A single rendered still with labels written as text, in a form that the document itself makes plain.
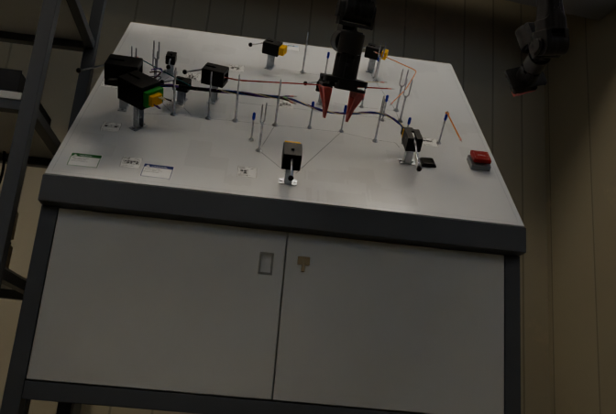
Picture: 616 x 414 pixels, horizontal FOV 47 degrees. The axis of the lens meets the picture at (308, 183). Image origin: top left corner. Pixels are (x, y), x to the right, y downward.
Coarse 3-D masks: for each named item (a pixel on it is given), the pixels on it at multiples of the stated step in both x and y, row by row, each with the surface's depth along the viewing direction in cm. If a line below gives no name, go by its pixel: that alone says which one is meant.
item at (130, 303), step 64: (64, 256) 165; (128, 256) 166; (192, 256) 168; (256, 256) 170; (64, 320) 161; (128, 320) 162; (192, 320) 164; (256, 320) 166; (128, 384) 158; (192, 384) 160; (256, 384) 162
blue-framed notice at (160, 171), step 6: (144, 168) 174; (150, 168) 175; (156, 168) 175; (162, 168) 176; (168, 168) 176; (144, 174) 172; (150, 174) 172; (156, 174) 173; (162, 174) 173; (168, 174) 174
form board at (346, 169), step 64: (192, 64) 230; (256, 64) 237; (320, 64) 244; (384, 64) 253; (448, 64) 261; (128, 128) 190; (192, 128) 194; (256, 128) 200; (320, 128) 205; (384, 128) 211; (448, 128) 217; (256, 192) 172; (320, 192) 176; (384, 192) 181; (448, 192) 185
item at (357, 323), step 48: (288, 240) 172; (336, 240) 173; (288, 288) 169; (336, 288) 170; (384, 288) 171; (432, 288) 173; (480, 288) 174; (288, 336) 165; (336, 336) 167; (384, 336) 168; (432, 336) 169; (480, 336) 171; (288, 384) 162; (336, 384) 164; (384, 384) 165; (432, 384) 166; (480, 384) 167
